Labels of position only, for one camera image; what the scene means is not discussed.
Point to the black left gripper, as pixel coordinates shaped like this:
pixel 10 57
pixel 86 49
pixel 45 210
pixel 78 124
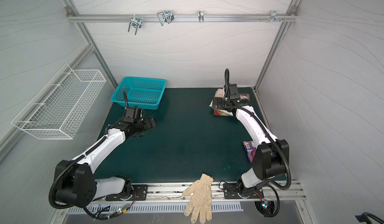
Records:
pixel 148 125

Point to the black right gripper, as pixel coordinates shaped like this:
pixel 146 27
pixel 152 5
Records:
pixel 220 102

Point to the floral skirt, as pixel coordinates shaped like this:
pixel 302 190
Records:
pixel 218 96

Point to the red plaid skirt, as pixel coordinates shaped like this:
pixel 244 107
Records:
pixel 223 111

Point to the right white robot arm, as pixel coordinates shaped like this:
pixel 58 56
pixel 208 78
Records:
pixel 270 165

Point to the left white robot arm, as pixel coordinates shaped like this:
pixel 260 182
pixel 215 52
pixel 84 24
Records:
pixel 74 182

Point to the teal plastic basket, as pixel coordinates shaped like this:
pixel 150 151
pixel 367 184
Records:
pixel 144 93

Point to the purple snack packet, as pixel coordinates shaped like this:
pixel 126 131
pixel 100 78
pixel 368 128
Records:
pixel 250 148

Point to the green table mat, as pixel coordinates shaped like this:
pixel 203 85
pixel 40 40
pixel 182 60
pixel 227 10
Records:
pixel 187 141

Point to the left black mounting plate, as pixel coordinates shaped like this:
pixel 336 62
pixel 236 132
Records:
pixel 129 193

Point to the black mounting plate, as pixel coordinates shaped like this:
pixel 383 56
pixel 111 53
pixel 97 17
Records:
pixel 239 191
pixel 129 193

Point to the white ventilation grille strip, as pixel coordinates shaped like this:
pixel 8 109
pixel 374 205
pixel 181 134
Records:
pixel 148 208

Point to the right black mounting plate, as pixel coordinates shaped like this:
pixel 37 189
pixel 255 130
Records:
pixel 239 191

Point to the small metal clip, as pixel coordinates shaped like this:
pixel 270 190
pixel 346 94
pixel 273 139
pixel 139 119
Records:
pixel 201 16

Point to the beige knitted glove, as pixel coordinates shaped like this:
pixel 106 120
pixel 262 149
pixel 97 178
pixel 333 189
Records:
pixel 200 204

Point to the metal double hook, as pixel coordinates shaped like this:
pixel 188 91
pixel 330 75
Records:
pixel 165 16

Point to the metal U-bolt hook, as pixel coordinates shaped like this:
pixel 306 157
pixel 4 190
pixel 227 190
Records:
pixel 135 24

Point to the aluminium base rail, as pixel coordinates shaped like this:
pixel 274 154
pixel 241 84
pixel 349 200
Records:
pixel 172 192

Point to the white wire wall basket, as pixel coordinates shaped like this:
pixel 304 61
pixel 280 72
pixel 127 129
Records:
pixel 59 109

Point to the horizontal aluminium rail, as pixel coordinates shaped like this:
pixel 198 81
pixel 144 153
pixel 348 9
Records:
pixel 179 18

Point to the metal bracket with screws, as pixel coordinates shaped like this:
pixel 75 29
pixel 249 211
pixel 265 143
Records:
pixel 273 18

